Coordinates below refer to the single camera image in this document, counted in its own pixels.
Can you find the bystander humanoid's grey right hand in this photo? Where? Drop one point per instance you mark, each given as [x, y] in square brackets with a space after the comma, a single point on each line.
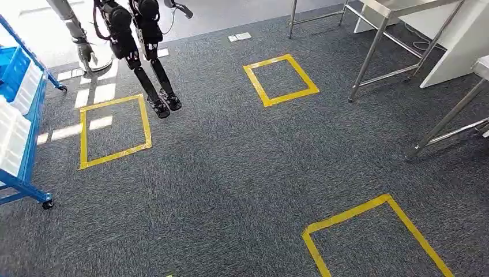
[86, 53]

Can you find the large steel bench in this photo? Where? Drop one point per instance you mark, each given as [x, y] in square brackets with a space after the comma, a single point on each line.
[482, 65]

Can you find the round white floor base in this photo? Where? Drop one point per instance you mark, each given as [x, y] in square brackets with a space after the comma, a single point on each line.
[102, 63]

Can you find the bystander humanoid's dark left hand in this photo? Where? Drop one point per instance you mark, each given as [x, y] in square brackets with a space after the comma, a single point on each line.
[181, 7]

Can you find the white cabinet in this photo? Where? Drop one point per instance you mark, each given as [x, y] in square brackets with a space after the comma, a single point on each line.
[454, 49]

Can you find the blue wheeled rack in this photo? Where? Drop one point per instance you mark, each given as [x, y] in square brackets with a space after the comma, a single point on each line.
[23, 187]

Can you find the blue storage bin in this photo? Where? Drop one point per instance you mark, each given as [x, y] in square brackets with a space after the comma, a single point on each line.
[13, 69]

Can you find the bystander humanoid's black left leg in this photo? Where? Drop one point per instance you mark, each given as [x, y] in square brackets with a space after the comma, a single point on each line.
[151, 30]

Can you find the bystander humanoid's black right leg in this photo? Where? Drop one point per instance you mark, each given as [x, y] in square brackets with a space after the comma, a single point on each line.
[122, 38]

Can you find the silver floor outlet plate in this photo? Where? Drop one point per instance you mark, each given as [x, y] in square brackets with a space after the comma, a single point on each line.
[240, 36]

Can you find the small steel table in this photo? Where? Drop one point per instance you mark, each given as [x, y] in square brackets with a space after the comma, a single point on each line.
[393, 8]

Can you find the bystander humanoid's black leg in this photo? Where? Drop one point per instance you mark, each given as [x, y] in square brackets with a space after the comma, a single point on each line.
[151, 30]
[122, 38]

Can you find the yellow tape floor square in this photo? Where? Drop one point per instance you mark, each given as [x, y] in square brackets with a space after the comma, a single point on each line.
[344, 218]
[290, 98]
[83, 141]

